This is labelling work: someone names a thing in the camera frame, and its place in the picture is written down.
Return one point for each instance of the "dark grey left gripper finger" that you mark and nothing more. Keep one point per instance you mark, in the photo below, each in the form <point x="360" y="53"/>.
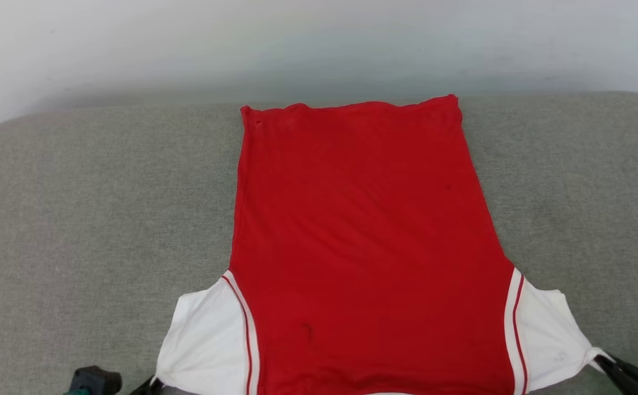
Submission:
<point x="144" y="387"/>

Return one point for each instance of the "red and white shirt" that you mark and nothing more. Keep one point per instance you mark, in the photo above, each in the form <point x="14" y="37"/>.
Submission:
<point x="362" y="219"/>

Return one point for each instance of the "grey fabric sofa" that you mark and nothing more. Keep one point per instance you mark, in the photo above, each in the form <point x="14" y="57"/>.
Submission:
<point x="77" y="219"/>

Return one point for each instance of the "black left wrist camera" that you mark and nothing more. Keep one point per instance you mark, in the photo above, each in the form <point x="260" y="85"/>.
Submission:
<point x="96" y="380"/>

